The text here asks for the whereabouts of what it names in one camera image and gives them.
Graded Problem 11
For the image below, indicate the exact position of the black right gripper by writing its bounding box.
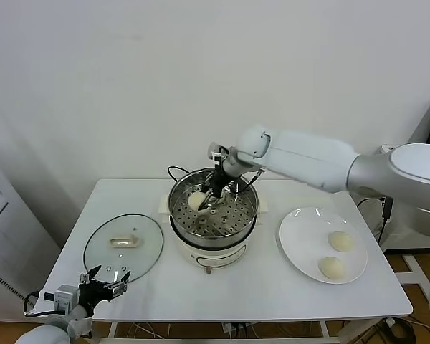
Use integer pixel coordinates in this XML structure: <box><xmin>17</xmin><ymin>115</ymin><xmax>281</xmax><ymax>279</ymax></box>
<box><xmin>199</xmin><ymin>167</ymin><xmax>234</xmax><ymax>216</ymax></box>

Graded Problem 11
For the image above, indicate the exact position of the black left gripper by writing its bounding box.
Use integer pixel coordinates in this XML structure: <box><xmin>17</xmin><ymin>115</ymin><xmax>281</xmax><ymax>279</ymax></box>
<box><xmin>79</xmin><ymin>264</ymin><xmax>132</xmax><ymax>313</ymax></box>

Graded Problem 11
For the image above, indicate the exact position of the white steamed baozi bun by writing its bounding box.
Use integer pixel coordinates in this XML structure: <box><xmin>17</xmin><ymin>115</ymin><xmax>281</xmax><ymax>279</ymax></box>
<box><xmin>317</xmin><ymin>256</ymin><xmax>346</xmax><ymax>281</ymax></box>
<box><xmin>327</xmin><ymin>230</ymin><xmax>357</xmax><ymax>253</ymax></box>
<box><xmin>187</xmin><ymin>191</ymin><xmax>208</xmax><ymax>211</ymax></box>

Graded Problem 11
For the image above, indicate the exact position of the round glass pot lid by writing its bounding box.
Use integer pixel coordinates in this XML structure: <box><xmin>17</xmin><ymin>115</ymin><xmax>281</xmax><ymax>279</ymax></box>
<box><xmin>82</xmin><ymin>214</ymin><xmax>165</xmax><ymax>285</ymax></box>

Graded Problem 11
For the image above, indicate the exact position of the perforated steel steamer basket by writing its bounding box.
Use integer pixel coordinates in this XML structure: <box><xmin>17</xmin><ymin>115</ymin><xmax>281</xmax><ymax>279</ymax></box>
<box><xmin>168</xmin><ymin>167</ymin><xmax>259</xmax><ymax>249</ymax></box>

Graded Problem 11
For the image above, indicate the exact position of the cream electric cooking pot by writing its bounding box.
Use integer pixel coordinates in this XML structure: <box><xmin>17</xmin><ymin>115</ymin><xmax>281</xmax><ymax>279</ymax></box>
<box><xmin>158</xmin><ymin>193</ymin><xmax>269</xmax><ymax>276</ymax></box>

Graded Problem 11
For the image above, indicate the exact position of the large white round plate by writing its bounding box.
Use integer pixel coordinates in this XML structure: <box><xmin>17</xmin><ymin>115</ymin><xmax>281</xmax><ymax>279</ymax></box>
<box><xmin>278</xmin><ymin>206</ymin><xmax>368</xmax><ymax>285</ymax></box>

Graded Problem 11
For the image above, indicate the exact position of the grey metal cabinet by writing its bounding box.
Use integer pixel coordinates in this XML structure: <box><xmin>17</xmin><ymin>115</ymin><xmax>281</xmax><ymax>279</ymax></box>
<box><xmin>0</xmin><ymin>146</ymin><xmax>62</xmax><ymax>313</ymax></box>

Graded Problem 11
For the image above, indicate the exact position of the white power strip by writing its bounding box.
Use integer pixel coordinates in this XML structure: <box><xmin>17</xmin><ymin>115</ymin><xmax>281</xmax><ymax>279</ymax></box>
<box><xmin>221</xmin><ymin>322</ymin><xmax>254</xmax><ymax>340</ymax></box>

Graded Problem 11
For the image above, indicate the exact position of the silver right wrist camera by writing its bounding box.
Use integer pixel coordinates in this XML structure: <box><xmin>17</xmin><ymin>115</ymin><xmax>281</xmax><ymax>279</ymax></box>
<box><xmin>206</xmin><ymin>142</ymin><xmax>231</xmax><ymax>163</ymax></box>

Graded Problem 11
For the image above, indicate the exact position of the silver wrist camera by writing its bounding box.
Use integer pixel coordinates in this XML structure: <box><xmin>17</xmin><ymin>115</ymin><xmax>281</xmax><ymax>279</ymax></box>
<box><xmin>206</xmin><ymin>142</ymin><xmax>231</xmax><ymax>163</ymax></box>
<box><xmin>42</xmin><ymin>284</ymin><xmax>81</xmax><ymax>313</ymax></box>

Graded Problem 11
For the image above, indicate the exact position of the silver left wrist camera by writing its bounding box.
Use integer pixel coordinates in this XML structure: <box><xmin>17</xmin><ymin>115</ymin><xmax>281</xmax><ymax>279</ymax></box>
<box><xmin>42</xmin><ymin>284</ymin><xmax>81</xmax><ymax>313</ymax></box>

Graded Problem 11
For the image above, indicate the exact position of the black pot power cable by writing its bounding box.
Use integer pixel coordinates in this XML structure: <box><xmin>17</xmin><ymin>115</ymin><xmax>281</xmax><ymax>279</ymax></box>
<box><xmin>166</xmin><ymin>165</ymin><xmax>193</xmax><ymax>183</ymax></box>

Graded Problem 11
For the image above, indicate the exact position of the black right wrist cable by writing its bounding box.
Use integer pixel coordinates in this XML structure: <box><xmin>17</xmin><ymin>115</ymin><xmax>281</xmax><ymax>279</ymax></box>
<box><xmin>249</xmin><ymin>169</ymin><xmax>267</xmax><ymax>187</ymax></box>

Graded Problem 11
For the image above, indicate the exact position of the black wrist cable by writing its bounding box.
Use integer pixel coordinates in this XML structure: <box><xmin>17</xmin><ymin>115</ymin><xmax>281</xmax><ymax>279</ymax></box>
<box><xmin>22</xmin><ymin>291</ymin><xmax>58</xmax><ymax>318</ymax></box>
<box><xmin>249</xmin><ymin>169</ymin><xmax>267</xmax><ymax>187</ymax></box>

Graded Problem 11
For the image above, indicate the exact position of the white table leg frame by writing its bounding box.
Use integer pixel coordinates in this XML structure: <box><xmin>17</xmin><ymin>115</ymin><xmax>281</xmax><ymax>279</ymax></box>
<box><xmin>89</xmin><ymin>317</ymin><xmax>392</xmax><ymax>344</ymax></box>

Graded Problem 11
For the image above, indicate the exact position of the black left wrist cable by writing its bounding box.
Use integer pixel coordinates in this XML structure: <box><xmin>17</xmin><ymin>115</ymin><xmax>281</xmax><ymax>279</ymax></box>
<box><xmin>22</xmin><ymin>291</ymin><xmax>58</xmax><ymax>318</ymax></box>

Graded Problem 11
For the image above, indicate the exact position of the black laptop power adapter cord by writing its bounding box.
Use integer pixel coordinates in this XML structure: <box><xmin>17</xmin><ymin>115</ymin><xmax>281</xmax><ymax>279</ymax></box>
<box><xmin>355</xmin><ymin>193</ymin><xmax>395</xmax><ymax>245</ymax></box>

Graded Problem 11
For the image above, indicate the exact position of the black coiled floor cable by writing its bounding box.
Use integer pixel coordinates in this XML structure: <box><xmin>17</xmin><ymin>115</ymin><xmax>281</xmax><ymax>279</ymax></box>
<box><xmin>384</xmin><ymin>316</ymin><xmax>416</xmax><ymax>344</ymax></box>

